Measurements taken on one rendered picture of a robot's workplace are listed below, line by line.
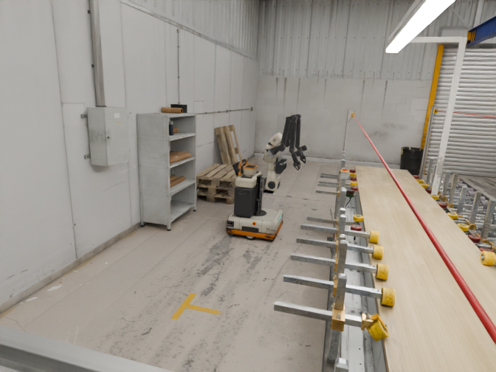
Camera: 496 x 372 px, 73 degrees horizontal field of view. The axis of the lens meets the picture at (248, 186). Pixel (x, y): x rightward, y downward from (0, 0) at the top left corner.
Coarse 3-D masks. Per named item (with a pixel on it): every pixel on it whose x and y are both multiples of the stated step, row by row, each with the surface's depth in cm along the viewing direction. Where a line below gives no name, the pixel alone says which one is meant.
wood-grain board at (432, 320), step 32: (384, 192) 359; (416, 192) 365; (384, 224) 264; (416, 224) 267; (448, 224) 270; (384, 256) 210; (416, 256) 212; (416, 288) 175; (448, 288) 177; (480, 288) 178; (384, 320) 148; (416, 320) 149; (448, 320) 150; (384, 352) 133; (416, 352) 130; (448, 352) 131; (480, 352) 131
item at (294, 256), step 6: (294, 258) 193; (300, 258) 192; (306, 258) 191; (312, 258) 190; (318, 258) 190; (324, 258) 190; (324, 264) 189; (330, 264) 188; (348, 264) 185; (354, 264) 185; (360, 264) 185; (366, 264) 186; (360, 270) 184; (366, 270) 183; (372, 270) 182
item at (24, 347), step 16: (0, 336) 10; (16, 336) 11; (32, 336) 11; (0, 352) 10; (16, 352) 10; (32, 352) 10; (48, 352) 10; (64, 352) 10; (80, 352) 10; (96, 352) 10; (0, 368) 9; (16, 368) 10; (32, 368) 10; (48, 368) 10; (64, 368) 10; (80, 368) 10; (96, 368) 9; (112, 368) 9; (128, 368) 9; (144, 368) 10; (160, 368) 10
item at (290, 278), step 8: (288, 280) 170; (296, 280) 168; (304, 280) 167; (312, 280) 167; (320, 280) 167; (328, 288) 165; (352, 288) 162; (360, 288) 162; (368, 288) 162; (368, 296) 160; (376, 296) 159
